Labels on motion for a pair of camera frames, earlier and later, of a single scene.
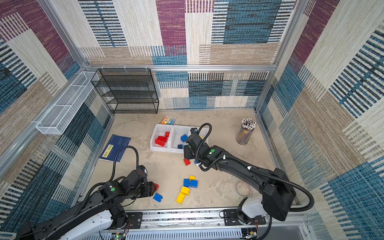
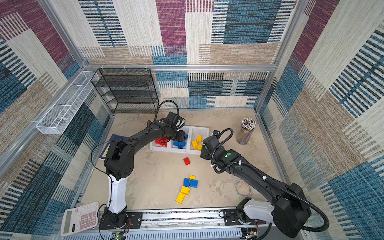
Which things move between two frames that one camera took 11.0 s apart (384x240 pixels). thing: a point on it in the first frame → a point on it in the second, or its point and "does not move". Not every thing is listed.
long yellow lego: x=180 y=198 does not move
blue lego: x=157 y=197 → x=180 y=144
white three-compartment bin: x=171 y=138 does not move
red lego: x=187 y=161 does not move
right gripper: x=187 y=151 → x=204 y=153
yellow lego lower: x=185 y=190 does not move
